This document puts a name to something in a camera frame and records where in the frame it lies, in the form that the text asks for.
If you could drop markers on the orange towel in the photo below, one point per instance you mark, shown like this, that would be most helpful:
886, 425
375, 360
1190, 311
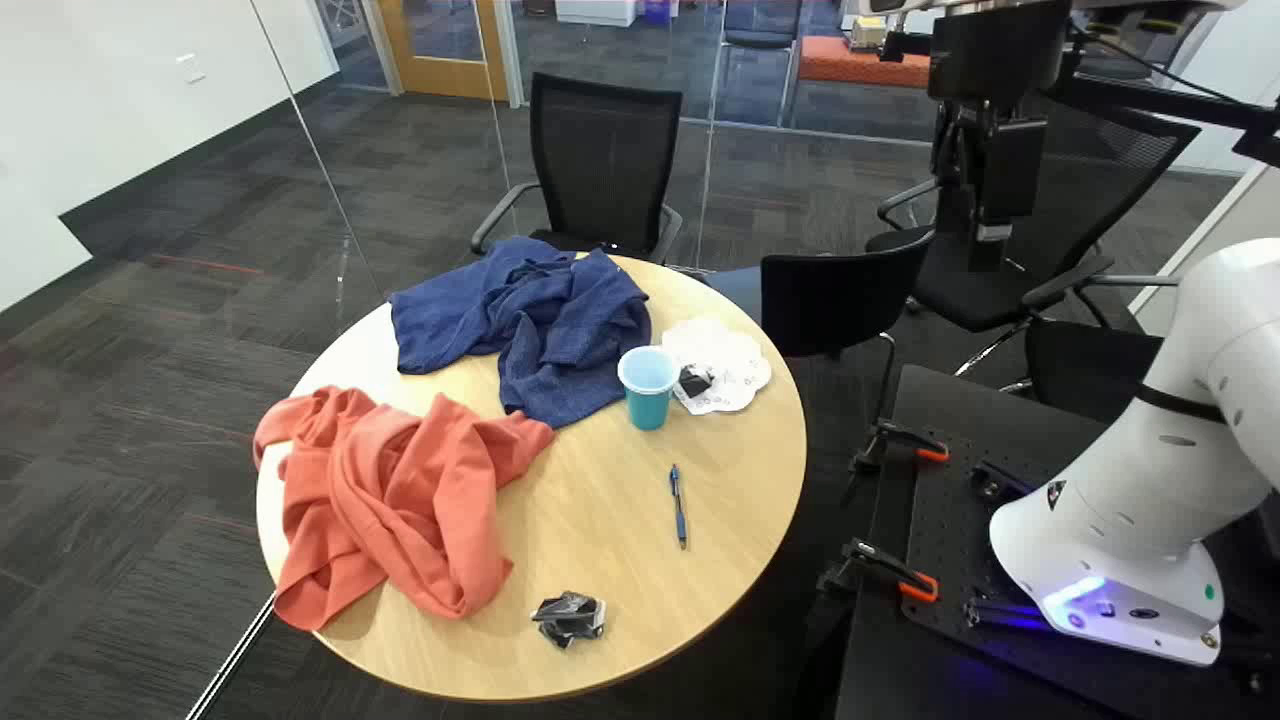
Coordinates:
386, 501

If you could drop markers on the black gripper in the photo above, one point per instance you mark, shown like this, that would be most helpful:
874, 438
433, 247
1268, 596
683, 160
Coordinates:
994, 160

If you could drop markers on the small black object on doily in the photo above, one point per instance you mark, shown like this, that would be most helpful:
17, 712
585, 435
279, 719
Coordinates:
693, 382

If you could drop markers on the blue pen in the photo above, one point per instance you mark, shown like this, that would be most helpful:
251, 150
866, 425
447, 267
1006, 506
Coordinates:
677, 506

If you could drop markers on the black orange clamp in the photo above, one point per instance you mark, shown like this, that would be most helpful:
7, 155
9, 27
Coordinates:
882, 571
902, 446

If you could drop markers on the black office chair with armrests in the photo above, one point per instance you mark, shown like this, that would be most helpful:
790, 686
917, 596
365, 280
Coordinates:
1067, 203

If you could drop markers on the navy blue towel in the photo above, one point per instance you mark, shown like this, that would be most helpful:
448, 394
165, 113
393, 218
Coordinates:
547, 327

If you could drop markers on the black robot cart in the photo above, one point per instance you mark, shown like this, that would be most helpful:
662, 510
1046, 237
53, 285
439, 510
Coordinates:
935, 667

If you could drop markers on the black mesh office chair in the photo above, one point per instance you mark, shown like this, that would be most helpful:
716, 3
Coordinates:
601, 160

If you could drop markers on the wooden door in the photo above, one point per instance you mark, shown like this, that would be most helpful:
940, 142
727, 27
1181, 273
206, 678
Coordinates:
442, 47

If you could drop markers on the blue plastic cup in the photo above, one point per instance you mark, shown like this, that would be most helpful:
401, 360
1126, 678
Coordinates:
648, 388

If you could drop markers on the black perforated mounting board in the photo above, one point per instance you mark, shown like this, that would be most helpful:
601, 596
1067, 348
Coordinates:
960, 506

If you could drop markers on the orange bench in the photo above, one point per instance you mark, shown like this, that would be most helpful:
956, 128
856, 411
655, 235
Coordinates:
860, 62

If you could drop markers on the crumpled black wrapper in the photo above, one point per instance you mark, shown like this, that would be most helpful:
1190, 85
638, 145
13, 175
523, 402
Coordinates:
569, 618

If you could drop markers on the white paper doily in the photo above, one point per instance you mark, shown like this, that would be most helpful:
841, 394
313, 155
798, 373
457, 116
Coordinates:
727, 365

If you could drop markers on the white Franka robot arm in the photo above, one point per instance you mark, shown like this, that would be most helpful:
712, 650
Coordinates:
1144, 495

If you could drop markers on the round wooden table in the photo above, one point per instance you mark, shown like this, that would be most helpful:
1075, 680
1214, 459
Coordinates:
624, 533

